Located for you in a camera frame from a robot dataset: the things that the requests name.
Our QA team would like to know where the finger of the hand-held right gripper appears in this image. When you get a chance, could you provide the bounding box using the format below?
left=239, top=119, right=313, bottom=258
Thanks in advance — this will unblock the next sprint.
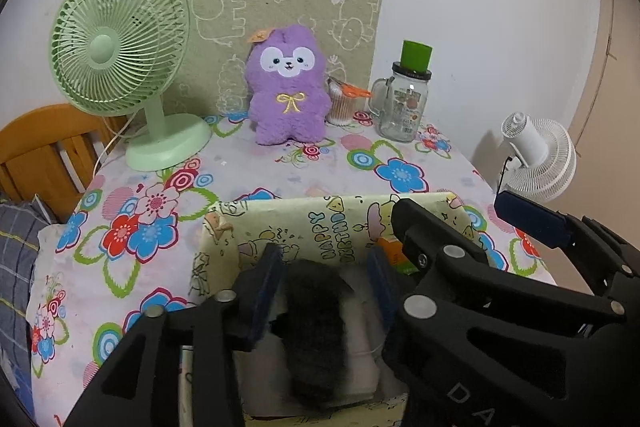
left=494, top=191, right=640, bottom=280
left=391, top=198, right=489, bottom=294

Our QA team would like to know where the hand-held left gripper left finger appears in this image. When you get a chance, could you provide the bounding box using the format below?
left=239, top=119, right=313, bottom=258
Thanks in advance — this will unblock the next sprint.
left=62, top=243, right=287, bottom=427

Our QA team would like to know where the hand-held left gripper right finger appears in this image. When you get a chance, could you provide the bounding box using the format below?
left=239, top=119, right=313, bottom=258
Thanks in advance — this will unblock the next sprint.
left=366, top=247, right=437, bottom=360

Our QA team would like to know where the orange snack packet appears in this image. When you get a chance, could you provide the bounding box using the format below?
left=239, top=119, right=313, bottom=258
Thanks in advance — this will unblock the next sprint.
left=377, top=234, right=417, bottom=276

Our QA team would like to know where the white foam pad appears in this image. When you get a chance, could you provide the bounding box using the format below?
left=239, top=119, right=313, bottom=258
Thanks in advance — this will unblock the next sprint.
left=245, top=267, right=398, bottom=408

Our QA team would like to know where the black knitted cloth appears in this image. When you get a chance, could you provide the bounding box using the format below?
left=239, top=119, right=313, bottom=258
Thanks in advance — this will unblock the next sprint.
left=272, top=259, right=354, bottom=408

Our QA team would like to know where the yellow printed fabric box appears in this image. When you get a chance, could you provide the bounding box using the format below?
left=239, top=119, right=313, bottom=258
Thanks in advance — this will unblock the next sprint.
left=187, top=191, right=493, bottom=427

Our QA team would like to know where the white floor fan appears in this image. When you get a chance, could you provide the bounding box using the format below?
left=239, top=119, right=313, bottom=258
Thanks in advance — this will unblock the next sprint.
left=500, top=112, right=577, bottom=202

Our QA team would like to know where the floral tablecloth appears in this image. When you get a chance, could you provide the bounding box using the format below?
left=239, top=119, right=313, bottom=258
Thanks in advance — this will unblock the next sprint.
left=25, top=109, right=558, bottom=427

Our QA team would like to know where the glass jar with green lid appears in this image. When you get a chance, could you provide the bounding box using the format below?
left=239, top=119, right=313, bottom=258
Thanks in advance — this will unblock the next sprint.
left=369, top=39, right=433, bottom=142

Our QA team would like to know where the beige door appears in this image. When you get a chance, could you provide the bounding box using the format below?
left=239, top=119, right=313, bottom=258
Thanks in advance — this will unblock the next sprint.
left=556, top=0, right=640, bottom=303

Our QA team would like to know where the cotton swab jar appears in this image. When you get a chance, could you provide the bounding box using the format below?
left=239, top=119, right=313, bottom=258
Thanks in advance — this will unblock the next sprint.
left=326, top=76, right=373, bottom=126

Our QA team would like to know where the purple plush toy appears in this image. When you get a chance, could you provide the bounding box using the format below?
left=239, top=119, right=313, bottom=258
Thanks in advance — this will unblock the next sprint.
left=245, top=23, right=331, bottom=145

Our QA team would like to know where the grey plaid pillow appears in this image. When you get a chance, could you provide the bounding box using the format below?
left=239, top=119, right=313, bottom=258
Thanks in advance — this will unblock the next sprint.
left=0, top=194, right=58, bottom=378

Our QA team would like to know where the green printed board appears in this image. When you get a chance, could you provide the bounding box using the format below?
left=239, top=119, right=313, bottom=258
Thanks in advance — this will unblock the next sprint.
left=172, top=0, right=385, bottom=118

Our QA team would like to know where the wooden bed headboard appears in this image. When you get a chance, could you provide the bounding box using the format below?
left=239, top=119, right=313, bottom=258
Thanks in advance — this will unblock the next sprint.
left=0, top=103, right=131, bottom=223

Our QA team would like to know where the green desk fan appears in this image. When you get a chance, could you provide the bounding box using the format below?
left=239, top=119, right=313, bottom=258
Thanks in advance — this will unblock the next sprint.
left=48, top=0, right=213, bottom=171

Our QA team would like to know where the black fan cable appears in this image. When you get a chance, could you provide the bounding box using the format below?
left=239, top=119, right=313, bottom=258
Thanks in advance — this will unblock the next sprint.
left=495, top=154, right=517, bottom=194

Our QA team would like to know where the white fan cable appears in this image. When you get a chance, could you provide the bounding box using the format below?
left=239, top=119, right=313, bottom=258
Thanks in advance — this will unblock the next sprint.
left=94, top=113, right=137, bottom=168

